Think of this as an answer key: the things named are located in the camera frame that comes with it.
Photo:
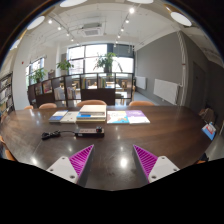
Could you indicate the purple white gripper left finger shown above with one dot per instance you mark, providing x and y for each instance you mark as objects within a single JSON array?
[{"x": 74, "y": 168}]

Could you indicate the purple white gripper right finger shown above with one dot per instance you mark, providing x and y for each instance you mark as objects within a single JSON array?
[{"x": 153, "y": 167}]

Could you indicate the black power strip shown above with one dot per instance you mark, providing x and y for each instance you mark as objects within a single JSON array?
[{"x": 83, "y": 132}]

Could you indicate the purple white book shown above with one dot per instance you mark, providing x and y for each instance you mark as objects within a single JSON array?
[{"x": 137, "y": 117}]

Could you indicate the stack of books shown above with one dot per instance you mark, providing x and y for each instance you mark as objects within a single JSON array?
[{"x": 92, "y": 113}]

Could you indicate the light blue illustrated book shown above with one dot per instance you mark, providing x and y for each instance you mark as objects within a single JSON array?
[{"x": 117, "y": 117}]

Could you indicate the orange chair right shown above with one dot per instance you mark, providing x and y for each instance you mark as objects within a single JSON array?
[{"x": 141, "y": 103}]

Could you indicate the orange chair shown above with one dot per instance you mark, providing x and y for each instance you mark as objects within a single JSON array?
[
  {"x": 141, "y": 103},
  {"x": 28, "y": 107},
  {"x": 90, "y": 102},
  {"x": 47, "y": 106}
]

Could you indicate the blue red card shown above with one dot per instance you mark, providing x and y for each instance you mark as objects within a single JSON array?
[{"x": 209, "y": 130}]

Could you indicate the orange chair centre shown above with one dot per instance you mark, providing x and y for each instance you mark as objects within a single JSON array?
[{"x": 90, "y": 102}]

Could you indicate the orange chair far left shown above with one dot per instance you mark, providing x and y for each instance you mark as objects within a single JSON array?
[{"x": 28, "y": 107}]

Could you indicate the dark wooden shelf unit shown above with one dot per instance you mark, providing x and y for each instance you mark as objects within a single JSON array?
[{"x": 68, "y": 90}]

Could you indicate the left bookshelf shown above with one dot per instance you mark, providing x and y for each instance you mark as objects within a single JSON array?
[{"x": 6, "y": 94}]

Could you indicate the potted plant far left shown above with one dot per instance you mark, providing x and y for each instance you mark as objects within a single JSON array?
[{"x": 38, "y": 75}]

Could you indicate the potted plant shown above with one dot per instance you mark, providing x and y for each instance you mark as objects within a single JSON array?
[
  {"x": 105, "y": 61},
  {"x": 64, "y": 67},
  {"x": 38, "y": 75}
]

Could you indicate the potted plant centre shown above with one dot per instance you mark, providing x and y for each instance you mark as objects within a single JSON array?
[{"x": 105, "y": 61}]

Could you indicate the ceiling air conditioner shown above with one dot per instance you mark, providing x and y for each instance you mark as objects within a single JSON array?
[{"x": 91, "y": 30}]

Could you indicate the white wall radiator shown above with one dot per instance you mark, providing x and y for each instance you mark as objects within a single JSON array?
[{"x": 166, "y": 90}]

